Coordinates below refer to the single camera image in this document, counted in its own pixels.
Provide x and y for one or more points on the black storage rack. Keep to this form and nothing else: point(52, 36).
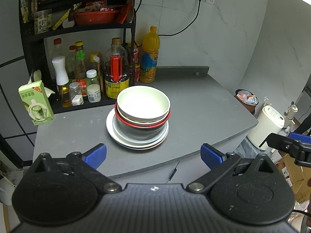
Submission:
point(33, 44)

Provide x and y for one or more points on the large cream bowl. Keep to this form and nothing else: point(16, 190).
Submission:
point(143, 103)

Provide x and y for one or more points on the green tissue carton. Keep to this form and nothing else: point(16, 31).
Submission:
point(36, 103)

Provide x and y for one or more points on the red can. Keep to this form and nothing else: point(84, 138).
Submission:
point(137, 63)

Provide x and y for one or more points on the red basket on shelf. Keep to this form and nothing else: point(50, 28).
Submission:
point(98, 13)

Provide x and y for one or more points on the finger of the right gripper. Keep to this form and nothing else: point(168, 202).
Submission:
point(280, 143)

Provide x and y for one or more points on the cream rice cooker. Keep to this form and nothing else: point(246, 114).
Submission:
point(269, 121)

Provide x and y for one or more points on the brown trash bin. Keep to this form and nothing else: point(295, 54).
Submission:
point(247, 99)

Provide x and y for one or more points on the red rimmed bowl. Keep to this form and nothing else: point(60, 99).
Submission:
point(137, 133)

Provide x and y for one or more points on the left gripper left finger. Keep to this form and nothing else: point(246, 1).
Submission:
point(75, 173)

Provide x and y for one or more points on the red label sauce bottle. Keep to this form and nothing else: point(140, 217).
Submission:
point(80, 68)

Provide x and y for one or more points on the cardboard box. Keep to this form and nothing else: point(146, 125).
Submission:
point(296, 176)

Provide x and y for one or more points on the white plate blue rim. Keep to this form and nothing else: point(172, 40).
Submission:
point(141, 142)

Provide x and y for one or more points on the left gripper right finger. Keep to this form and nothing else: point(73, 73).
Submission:
point(227, 165)

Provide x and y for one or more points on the clear salt shaker jar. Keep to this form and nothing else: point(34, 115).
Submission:
point(76, 94)

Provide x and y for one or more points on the orange juice bottle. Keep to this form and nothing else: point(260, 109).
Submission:
point(149, 58)

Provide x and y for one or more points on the soy sauce bottle yellow label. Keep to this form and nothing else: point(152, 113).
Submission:
point(116, 69)

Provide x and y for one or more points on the white lid spice jar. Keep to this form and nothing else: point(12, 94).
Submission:
point(93, 86)

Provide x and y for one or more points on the oil bottle white cap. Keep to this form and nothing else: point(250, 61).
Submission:
point(62, 81)

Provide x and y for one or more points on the large white plate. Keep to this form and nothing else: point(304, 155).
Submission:
point(122, 143)

